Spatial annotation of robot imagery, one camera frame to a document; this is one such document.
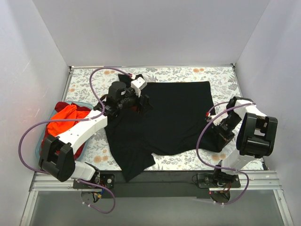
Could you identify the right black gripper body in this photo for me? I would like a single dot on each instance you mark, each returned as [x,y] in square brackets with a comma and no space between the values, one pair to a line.
[221,135]

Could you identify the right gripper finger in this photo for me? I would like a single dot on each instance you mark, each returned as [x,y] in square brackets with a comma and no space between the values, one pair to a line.
[220,141]
[229,137]

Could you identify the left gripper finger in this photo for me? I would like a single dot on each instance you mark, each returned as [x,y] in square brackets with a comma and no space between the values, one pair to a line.
[140,109]
[145,103]

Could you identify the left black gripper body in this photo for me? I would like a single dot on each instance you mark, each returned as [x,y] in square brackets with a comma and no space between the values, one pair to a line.
[142,102]

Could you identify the black t shirt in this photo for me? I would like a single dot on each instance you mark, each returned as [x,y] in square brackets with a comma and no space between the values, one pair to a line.
[176,124]

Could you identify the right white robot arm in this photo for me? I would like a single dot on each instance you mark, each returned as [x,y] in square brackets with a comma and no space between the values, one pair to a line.
[255,139]

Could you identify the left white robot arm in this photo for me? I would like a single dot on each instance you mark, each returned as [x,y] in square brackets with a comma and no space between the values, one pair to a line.
[57,154]

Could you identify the floral table mat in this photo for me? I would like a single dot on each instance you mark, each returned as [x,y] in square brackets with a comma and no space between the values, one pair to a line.
[223,84]

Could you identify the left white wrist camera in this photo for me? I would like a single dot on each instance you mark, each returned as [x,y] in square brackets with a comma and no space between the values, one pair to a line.
[138,85]

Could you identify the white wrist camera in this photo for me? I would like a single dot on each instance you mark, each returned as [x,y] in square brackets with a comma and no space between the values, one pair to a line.
[138,85]
[216,118]

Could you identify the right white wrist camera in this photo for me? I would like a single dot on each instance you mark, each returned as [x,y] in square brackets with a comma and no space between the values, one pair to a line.
[216,118]

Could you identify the aluminium rail frame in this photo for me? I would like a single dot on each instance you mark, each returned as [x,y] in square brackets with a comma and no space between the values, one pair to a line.
[257,180]

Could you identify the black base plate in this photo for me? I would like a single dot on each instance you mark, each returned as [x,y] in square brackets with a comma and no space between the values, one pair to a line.
[155,184]

